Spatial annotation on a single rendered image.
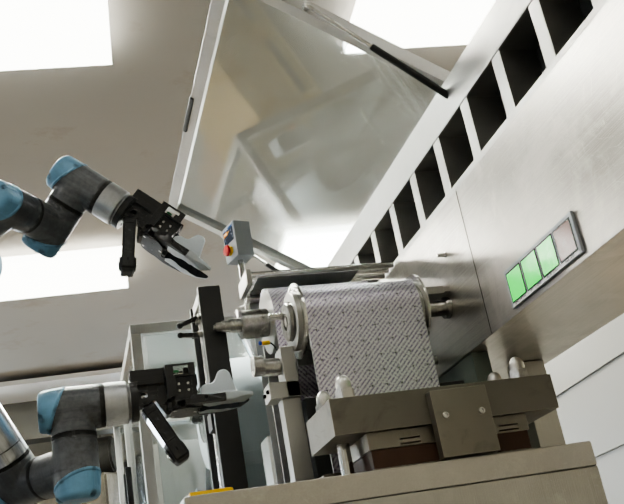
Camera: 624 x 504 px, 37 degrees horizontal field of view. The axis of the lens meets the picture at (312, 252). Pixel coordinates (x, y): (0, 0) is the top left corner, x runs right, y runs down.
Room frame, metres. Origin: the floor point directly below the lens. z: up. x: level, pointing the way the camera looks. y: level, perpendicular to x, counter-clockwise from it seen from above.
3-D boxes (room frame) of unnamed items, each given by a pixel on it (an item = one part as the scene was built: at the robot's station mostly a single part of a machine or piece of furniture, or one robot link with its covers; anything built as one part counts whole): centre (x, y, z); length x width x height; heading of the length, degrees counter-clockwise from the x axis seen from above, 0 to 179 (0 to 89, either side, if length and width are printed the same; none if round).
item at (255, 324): (1.98, 0.15, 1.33); 0.06 x 0.06 x 0.06; 17
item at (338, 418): (1.63, -0.15, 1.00); 0.40 x 0.16 x 0.06; 107
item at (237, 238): (2.28, 0.19, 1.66); 0.07 x 0.07 x 0.10; 33
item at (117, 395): (1.59, 0.38, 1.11); 0.08 x 0.05 x 0.08; 17
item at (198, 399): (1.60, 0.24, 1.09); 0.09 x 0.05 x 0.02; 98
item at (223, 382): (1.61, 0.19, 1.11); 0.09 x 0.03 x 0.06; 98
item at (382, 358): (1.73, -0.08, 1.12); 0.23 x 0.01 x 0.18; 107
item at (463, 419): (1.54, -0.19, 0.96); 0.10 x 0.03 x 0.11; 107
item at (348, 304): (1.91, -0.02, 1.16); 0.39 x 0.23 x 0.51; 17
